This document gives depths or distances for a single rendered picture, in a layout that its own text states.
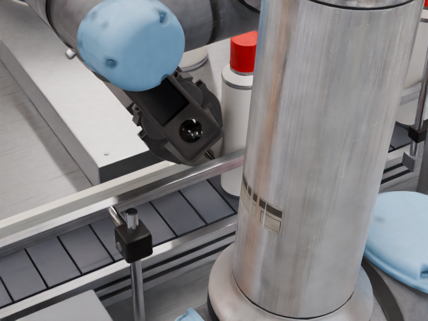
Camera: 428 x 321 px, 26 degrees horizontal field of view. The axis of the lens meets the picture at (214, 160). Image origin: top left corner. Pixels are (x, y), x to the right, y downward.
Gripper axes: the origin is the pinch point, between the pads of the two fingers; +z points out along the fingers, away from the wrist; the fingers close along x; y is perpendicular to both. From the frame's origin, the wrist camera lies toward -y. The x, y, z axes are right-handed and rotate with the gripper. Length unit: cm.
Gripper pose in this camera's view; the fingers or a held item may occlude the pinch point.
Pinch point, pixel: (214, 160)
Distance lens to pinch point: 104.7
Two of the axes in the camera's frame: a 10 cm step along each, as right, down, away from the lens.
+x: -7.5, 6.6, -0.2
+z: 4.3, 5.1, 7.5
